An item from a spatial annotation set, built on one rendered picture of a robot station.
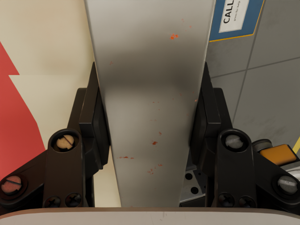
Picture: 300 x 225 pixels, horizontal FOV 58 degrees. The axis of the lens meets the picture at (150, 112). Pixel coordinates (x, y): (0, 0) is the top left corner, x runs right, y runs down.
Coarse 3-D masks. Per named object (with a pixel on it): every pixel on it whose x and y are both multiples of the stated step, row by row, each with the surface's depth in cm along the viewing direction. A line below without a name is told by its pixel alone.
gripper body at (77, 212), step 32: (0, 224) 7; (32, 224) 7; (64, 224) 7; (96, 224) 7; (128, 224) 7; (160, 224) 7; (192, 224) 7; (224, 224) 7; (256, 224) 7; (288, 224) 7
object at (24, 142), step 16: (0, 80) 14; (0, 96) 15; (16, 96) 15; (0, 112) 16; (16, 112) 16; (0, 128) 17; (16, 128) 17; (32, 128) 17; (0, 144) 18; (16, 144) 18; (32, 144) 18; (0, 160) 20; (16, 160) 20; (0, 176) 21
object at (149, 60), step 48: (96, 0) 8; (144, 0) 8; (192, 0) 8; (96, 48) 9; (144, 48) 9; (192, 48) 9; (144, 96) 10; (192, 96) 10; (144, 144) 12; (144, 192) 16
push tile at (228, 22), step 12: (228, 0) 42; (240, 0) 42; (252, 0) 43; (216, 12) 43; (228, 12) 44; (240, 12) 44; (252, 12) 45; (216, 24) 45; (228, 24) 45; (240, 24) 46; (252, 24) 47; (216, 36) 46; (228, 36) 47
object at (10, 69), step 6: (0, 42) 13; (0, 48) 13; (0, 54) 13; (6, 54) 13; (0, 60) 13; (6, 60) 13; (0, 66) 14; (6, 66) 14; (12, 66) 14; (0, 72) 14; (6, 72) 14; (12, 72) 14
